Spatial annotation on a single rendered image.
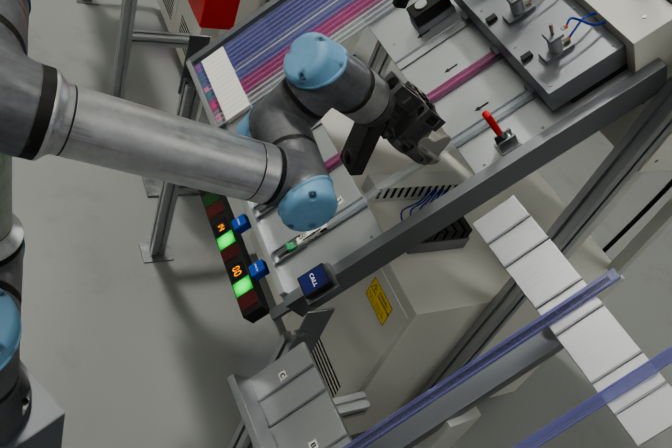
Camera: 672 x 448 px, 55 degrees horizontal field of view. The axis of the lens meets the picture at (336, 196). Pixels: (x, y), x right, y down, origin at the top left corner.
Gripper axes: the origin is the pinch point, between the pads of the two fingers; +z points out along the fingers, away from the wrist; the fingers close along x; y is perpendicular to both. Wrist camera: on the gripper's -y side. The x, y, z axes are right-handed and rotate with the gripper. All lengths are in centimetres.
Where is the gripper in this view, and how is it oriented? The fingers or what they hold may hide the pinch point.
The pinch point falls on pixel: (429, 156)
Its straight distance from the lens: 111.4
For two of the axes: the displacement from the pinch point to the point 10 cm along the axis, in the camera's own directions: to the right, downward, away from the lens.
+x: -3.8, -7.1, 5.9
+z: 6.1, 2.9, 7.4
